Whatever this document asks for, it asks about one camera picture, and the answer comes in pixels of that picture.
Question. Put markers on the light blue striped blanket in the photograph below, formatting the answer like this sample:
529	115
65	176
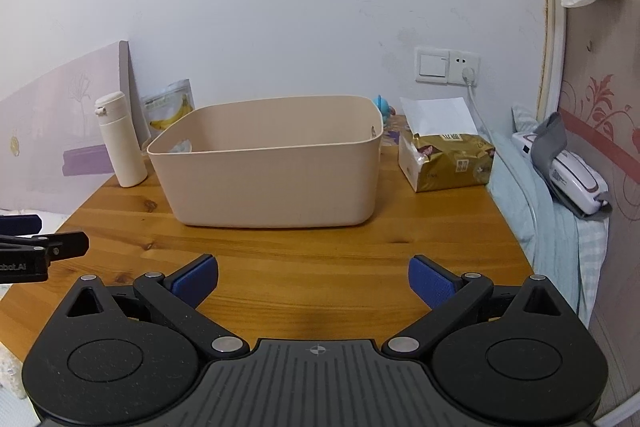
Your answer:
550	247

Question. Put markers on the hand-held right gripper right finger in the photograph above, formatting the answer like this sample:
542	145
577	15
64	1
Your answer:
432	283

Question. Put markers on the beige plastic storage bin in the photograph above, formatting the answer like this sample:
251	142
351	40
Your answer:
270	177

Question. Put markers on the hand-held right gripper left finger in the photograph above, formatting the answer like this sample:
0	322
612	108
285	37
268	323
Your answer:
195	281

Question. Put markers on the cream framed bed headboard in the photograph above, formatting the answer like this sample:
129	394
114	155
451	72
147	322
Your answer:
600	82

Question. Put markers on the white power plug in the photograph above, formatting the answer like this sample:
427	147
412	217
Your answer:
470	76

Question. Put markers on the grey blood pressure cuff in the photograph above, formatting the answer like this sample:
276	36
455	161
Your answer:
550	137

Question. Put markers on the white blood pressure monitor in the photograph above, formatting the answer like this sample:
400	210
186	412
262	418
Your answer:
575	179

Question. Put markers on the pink purple printed board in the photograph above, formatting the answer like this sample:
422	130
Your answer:
55	132

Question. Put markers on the white fuzzy cloth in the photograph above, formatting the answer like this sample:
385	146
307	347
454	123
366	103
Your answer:
10	374

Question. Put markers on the blue cartoon figurine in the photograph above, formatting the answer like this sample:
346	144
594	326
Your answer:
386	107

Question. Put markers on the white wall socket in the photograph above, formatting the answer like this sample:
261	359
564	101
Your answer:
460	59

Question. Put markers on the banana print snack pouch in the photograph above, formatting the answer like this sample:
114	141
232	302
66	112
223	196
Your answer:
167	112

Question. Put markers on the white paper envelope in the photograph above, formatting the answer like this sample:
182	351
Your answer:
440	117

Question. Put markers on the white wall switch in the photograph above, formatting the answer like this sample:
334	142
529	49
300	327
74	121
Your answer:
431	66

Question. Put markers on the gold tissue pack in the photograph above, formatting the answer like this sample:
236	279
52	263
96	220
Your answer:
450	164

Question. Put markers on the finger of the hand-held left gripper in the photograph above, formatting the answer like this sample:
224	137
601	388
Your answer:
22	223
65	245

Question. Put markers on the cream thermos bottle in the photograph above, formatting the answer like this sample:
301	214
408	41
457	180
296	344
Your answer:
120	142

